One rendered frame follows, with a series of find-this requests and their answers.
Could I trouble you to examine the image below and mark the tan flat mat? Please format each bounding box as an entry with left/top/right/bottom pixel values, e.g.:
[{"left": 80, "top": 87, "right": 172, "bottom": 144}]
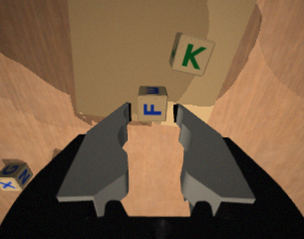
[{"left": 68, "top": 0, "right": 257, "bottom": 126}]

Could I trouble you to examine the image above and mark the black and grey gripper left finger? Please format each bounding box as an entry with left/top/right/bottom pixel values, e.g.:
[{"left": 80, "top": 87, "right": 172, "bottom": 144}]
[{"left": 0, "top": 103, "right": 132, "bottom": 239}]

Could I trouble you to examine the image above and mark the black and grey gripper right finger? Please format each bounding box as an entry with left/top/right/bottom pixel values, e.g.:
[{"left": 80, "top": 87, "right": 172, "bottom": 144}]
[{"left": 173, "top": 104, "right": 304, "bottom": 239}]

